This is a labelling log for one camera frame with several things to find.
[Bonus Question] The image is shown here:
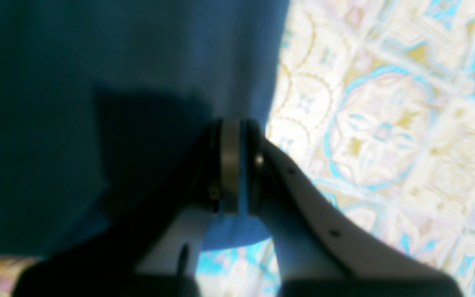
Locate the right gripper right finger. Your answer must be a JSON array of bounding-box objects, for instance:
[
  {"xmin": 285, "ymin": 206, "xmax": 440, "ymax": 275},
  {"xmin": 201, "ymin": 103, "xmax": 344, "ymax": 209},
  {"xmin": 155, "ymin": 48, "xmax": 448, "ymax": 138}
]
[{"xmin": 240, "ymin": 120, "xmax": 463, "ymax": 297}]

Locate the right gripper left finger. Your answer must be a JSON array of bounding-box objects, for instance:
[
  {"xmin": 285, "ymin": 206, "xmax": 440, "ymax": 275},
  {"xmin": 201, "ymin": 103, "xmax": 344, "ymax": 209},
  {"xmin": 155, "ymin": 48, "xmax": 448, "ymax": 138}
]
[{"xmin": 13, "ymin": 120, "xmax": 240, "ymax": 297}]

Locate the dark blue t-shirt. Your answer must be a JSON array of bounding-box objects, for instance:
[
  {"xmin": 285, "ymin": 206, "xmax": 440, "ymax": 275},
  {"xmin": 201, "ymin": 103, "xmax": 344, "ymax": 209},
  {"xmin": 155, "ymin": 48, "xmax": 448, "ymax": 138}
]
[{"xmin": 0, "ymin": 0, "xmax": 289, "ymax": 256}]

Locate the patterned tablecloth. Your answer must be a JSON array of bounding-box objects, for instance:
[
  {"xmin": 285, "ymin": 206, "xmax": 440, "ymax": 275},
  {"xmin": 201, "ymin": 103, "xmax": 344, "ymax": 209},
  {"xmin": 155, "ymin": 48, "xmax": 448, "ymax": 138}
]
[{"xmin": 0, "ymin": 0, "xmax": 475, "ymax": 297}]

